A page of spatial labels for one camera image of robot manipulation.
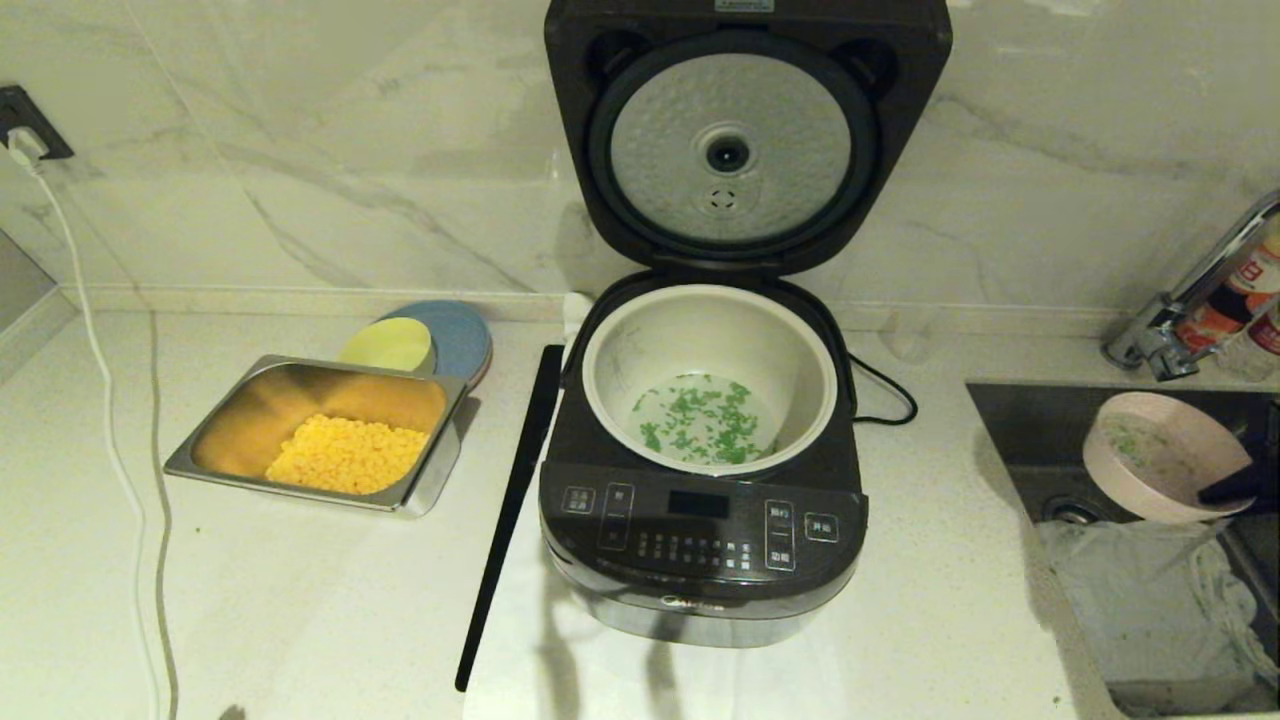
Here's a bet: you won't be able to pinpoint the pink bowl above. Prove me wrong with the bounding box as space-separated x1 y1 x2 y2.
1082 391 1255 526

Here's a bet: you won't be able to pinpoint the chopped green onions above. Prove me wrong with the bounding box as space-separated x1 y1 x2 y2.
632 374 779 467

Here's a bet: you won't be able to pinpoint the black rice cooker lid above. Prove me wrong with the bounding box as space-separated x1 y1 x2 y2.
544 0 953 278

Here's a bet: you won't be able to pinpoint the white inner pot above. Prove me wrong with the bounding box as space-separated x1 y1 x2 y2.
581 284 839 477

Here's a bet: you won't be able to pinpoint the black rice cooker base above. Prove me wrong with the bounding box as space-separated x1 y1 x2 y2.
539 266 870 649

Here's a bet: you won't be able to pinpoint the clear bottle with red label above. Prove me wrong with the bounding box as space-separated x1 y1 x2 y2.
1210 295 1280 383

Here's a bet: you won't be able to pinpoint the chrome faucet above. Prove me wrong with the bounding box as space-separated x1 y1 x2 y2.
1098 190 1280 385

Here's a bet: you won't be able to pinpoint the grey white dish cloth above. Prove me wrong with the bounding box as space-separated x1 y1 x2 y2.
1036 518 1280 693

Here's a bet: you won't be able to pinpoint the metal sink drain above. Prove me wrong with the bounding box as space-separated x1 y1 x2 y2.
1040 494 1099 527

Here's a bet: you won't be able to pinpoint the orange bottle with red label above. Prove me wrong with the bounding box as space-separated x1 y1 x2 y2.
1170 232 1280 359

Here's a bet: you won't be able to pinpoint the clear glass cup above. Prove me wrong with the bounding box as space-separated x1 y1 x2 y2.
880 308 941 364

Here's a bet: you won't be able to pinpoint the long black flat strip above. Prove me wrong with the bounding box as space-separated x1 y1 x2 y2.
455 344 567 693

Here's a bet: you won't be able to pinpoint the blue plate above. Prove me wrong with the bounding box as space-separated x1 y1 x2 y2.
376 300 494 391

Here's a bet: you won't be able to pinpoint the pale yellow plate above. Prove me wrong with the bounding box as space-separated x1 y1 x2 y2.
338 317 437 377

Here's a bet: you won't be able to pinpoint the yellow corn kernels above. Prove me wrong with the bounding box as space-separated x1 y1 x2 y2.
264 414 431 496

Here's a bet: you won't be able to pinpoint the stainless steel food pan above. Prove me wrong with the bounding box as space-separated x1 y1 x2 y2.
163 354 472 519

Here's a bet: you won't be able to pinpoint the black cord loop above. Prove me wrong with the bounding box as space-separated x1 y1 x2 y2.
848 355 919 427

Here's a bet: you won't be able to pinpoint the white power cable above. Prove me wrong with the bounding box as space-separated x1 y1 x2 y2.
26 160 167 720

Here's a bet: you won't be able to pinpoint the white wall plug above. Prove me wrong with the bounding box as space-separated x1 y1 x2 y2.
4 128 47 171

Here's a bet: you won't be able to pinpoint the black wall socket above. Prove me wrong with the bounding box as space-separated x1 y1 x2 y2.
0 85 74 162

